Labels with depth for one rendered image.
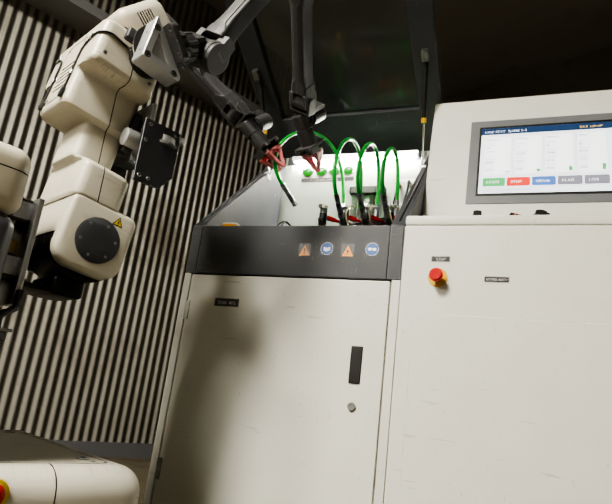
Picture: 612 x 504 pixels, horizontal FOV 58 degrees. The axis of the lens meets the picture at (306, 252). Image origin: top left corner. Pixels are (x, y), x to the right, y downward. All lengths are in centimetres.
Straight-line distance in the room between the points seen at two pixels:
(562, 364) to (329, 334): 59
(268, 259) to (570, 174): 97
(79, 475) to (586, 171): 159
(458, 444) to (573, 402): 28
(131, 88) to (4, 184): 47
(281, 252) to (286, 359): 32
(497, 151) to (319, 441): 109
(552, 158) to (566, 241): 47
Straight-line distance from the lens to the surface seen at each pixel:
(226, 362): 168
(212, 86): 198
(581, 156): 195
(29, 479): 108
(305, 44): 174
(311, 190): 234
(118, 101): 145
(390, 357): 151
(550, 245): 154
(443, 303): 151
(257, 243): 172
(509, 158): 195
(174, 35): 135
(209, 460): 169
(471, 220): 156
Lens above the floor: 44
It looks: 15 degrees up
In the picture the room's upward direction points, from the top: 7 degrees clockwise
